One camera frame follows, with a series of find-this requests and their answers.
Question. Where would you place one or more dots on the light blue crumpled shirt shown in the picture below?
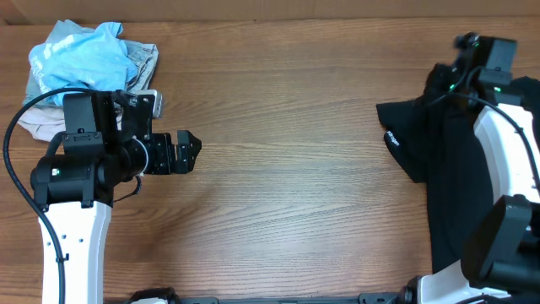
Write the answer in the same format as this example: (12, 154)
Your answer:
(80, 61)

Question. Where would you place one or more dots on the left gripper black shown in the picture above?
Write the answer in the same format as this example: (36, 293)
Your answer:
(164, 153)

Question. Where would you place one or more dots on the folded denim jeans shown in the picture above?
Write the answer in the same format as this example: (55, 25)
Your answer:
(141, 63)

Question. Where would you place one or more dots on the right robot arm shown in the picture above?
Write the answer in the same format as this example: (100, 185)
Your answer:
(500, 260)

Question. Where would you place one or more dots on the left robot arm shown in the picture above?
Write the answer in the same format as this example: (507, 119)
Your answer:
(107, 140)

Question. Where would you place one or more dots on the black t-shirt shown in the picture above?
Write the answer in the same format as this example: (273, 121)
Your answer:
(432, 139)

